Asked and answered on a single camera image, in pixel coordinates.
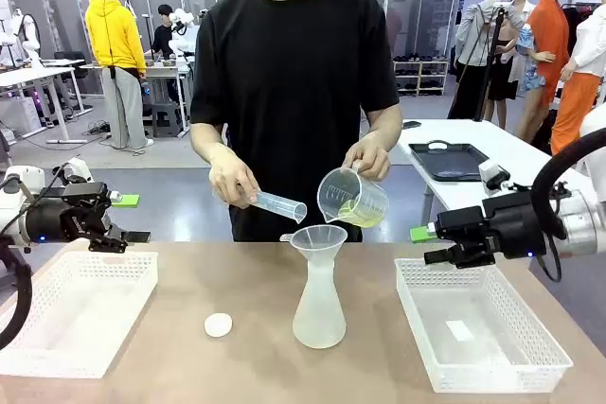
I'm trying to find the black tripod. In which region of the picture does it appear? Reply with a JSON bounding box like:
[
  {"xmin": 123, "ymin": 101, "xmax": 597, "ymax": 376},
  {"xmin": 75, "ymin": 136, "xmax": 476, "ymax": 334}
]
[{"xmin": 447, "ymin": 1, "xmax": 509, "ymax": 123}]

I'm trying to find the person in yellow hoodie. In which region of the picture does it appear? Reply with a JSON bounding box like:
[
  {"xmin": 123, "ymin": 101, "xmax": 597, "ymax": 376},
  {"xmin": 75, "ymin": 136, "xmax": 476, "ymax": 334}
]
[{"xmin": 84, "ymin": 0, "xmax": 155, "ymax": 151}]

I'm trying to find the mannequin in orange trousers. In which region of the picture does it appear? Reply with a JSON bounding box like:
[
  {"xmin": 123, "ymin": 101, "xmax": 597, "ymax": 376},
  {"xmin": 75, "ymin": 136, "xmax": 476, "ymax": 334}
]
[{"xmin": 550, "ymin": 1, "xmax": 606, "ymax": 157}]

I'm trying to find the clear plastic graduated cylinder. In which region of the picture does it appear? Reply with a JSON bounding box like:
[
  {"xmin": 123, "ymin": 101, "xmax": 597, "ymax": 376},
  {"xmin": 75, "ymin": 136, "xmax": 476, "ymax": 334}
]
[{"xmin": 209, "ymin": 170, "xmax": 309, "ymax": 225}]

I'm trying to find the mannequin in orange dress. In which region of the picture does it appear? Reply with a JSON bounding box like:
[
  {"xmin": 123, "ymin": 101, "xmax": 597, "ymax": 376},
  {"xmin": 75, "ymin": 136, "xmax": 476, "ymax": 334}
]
[{"xmin": 514, "ymin": 0, "xmax": 576, "ymax": 141}]

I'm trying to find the white perforated plastic basket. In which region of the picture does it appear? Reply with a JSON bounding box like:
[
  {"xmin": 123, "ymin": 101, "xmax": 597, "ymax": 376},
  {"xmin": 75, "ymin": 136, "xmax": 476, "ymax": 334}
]
[
  {"xmin": 0, "ymin": 251, "xmax": 159, "ymax": 379},
  {"xmin": 394, "ymin": 257, "xmax": 575, "ymax": 395}
]

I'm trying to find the grey step stool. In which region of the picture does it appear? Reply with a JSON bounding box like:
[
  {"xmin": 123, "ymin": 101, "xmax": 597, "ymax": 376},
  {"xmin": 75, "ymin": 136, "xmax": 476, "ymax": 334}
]
[{"xmin": 151, "ymin": 101, "xmax": 185, "ymax": 139}]

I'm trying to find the translucent plastic funnel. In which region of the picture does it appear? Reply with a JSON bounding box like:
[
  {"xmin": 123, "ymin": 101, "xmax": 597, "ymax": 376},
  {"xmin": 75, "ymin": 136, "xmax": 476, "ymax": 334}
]
[{"xmin": 279, "ymin": 224, "xmax": 349, "ymax": 278}]

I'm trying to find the translucent plastic conical flask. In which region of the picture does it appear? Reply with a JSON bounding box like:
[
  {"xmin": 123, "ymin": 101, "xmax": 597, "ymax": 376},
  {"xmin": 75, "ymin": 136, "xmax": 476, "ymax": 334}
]
[{"xmin": 292, "ymin": 252, "xmax": 348, "ymax": 349}]

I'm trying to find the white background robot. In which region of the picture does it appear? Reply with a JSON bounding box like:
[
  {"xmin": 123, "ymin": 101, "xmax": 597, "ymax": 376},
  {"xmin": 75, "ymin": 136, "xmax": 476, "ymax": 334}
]
[
  {"xmin": 169, "ymin": 8, "xmax": 201, "ymax": 59},
  {"xmin": 0, "ymin": 9, "xmax": 43, "ymax": 69}
]

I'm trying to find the figure in blue floral dress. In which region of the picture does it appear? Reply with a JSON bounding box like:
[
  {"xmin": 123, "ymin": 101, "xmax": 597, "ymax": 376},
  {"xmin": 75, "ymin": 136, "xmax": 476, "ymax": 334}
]
[{"xmin": 507, "ymin": 0, "xmax": 556, "ymax": 129}]

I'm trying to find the dark-haired seated person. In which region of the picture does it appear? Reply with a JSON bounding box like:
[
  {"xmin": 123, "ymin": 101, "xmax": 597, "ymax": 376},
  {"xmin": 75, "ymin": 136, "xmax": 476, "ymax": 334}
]
[{"xmin": 150, "ymin": 3, "xmax": 178, "ymax": 61}]

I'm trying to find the mannequin in grey shirt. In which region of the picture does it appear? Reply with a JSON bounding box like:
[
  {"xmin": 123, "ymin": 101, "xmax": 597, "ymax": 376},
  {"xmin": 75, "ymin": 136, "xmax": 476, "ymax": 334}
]
[{"xmin": 453, "ymin": 0, "xmax": 518, "ymax": 122}]

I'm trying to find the white round flask cap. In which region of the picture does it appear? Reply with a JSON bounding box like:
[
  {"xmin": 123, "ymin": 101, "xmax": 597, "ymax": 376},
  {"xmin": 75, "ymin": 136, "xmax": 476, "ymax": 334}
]
[{"xmin": 204, "ymin": 312, "xmax": 234, "ymax": 339}]

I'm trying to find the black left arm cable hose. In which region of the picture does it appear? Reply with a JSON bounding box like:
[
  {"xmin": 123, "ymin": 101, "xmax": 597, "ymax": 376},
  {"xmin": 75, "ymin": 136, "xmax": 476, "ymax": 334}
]
[{"xmin": 0, "ymin": 233, "xmax": 34, "ymax": 351}]

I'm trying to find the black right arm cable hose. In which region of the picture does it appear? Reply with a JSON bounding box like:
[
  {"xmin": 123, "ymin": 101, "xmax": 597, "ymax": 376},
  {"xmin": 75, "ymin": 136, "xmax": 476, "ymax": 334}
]
[{"xmin": 529, "ymin": 126, "xmax": 606, "ymax": 283}]

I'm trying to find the person's left forearm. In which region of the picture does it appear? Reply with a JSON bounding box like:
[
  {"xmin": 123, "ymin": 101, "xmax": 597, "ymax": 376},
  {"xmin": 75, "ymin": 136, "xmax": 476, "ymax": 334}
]
[{"xmin": 365, "ymin": 102, "xmax": 404, "ymax": 153}]

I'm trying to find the white side table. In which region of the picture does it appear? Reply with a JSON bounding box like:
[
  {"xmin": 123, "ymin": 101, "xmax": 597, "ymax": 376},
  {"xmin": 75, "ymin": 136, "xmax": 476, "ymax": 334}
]
[{"xmin": 396, "ymin": 118, "xmax": 596, "ymax": 235}]

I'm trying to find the black plastic tray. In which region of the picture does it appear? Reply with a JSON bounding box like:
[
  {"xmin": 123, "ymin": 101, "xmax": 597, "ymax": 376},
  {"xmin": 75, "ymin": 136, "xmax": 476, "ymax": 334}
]
[{"xmin": 407, "ymin": 139, "xmax": 490, "ymax": 184}]

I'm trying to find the person's left hand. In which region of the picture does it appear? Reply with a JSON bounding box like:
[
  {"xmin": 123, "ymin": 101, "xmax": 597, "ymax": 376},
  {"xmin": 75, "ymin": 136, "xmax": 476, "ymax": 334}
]
[{"xmin": 342, "ymin": 131, "xmax": 392, "ymax": 183}]

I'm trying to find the shoe rack shelf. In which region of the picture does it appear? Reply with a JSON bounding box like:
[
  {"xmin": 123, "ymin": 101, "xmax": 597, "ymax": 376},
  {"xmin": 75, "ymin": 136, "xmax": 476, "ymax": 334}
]
[{"xmin": 392, "ymin": 58, "xmax": 451, "ymax": 97}]

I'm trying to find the person's right hand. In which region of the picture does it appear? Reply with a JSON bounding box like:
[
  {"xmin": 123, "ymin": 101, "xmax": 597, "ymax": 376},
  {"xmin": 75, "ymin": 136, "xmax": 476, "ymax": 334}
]
[{"xmin": 207, "ymin": 142, "xmax": 261, "ymax": 211}]

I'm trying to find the clear plastic measuring beaker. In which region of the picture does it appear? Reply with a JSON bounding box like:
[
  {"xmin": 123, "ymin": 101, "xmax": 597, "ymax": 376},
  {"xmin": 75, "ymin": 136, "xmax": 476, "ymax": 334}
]
[{"xmin": 316, "ymin": 161, "xmax": 391, "ymax": 228}]

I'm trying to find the person in black t-shirt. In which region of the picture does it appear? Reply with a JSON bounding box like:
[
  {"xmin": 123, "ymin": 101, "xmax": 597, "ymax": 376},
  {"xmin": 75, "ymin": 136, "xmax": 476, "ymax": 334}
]
[{"xmin": 188, "ymin": 0, "xmax": 404, "ymax": 243}]

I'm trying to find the person's right forearm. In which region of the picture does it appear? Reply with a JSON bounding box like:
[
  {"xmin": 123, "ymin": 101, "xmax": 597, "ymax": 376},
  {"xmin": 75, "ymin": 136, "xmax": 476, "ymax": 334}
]
[{"xmin": 189, "ymin": 121, "xmax": 238, "ymax": 173}]

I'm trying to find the workbench with white frame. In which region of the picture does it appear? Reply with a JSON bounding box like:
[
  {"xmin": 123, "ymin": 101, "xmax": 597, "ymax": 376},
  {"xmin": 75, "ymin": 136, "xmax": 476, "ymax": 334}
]
[{"xmin": 79, "ymin": 56, "xmax": 194, "ymax": 136}]

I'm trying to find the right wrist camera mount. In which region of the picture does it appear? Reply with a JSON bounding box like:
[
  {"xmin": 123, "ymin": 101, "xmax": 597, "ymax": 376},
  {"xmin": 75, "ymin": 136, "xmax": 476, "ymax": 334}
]
[{"xmin": 477, "ymin": 160, "xmax": 513, "ymax": 198}]

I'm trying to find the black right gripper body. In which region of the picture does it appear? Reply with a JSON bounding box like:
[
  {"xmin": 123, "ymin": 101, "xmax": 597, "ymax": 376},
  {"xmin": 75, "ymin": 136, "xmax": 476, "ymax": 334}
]
[{"xmin": 435, "ymin": 190, "xmax": 568, "ymax": 261}]

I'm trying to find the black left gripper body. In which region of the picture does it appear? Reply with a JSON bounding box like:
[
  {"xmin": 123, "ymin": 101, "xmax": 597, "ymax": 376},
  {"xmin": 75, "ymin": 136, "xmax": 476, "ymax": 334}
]
[{"xmin": 25, "ymin": 181, "xmax": 116, "ymax": 244}]

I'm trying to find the white long desk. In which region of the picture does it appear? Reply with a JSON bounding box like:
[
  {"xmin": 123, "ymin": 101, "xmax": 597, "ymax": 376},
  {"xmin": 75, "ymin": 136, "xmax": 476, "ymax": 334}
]
[{"xmin": 0, "ymin": 65, "xmax": 94, "ymax": 146}]

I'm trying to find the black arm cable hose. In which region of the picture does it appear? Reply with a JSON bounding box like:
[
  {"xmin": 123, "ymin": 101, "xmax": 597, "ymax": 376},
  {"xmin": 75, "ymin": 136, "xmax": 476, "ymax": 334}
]
[
  {"xmin": 0, "ymin": 233, "xmax": 34, "ymax": 351},
  {"xmin": 529, "ymin": 126, "xmax": 606, "ymax": 283}
]

